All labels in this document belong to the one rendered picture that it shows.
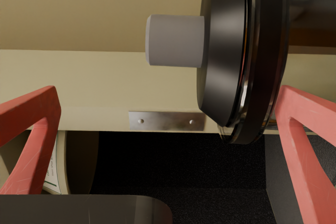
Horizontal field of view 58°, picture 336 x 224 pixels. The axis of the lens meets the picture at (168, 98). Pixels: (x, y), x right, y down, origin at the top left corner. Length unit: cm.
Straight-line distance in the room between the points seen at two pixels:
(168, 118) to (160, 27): 14
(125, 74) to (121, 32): 39
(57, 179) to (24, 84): 12
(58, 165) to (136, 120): 13
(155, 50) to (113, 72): 18
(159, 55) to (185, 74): 17
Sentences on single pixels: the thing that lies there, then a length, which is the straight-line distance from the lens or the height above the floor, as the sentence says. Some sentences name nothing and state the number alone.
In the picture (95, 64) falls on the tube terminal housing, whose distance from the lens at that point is 35.
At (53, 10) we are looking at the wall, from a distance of 73.
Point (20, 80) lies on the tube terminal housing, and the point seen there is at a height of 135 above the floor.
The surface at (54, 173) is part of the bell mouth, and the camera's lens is 39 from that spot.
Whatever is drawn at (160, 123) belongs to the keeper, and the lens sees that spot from 29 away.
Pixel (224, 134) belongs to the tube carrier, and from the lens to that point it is 16.
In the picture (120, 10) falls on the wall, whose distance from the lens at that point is 70.
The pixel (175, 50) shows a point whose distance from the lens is 16.
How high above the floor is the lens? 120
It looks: level
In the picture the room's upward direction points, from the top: 89 degrees counter-clockwise
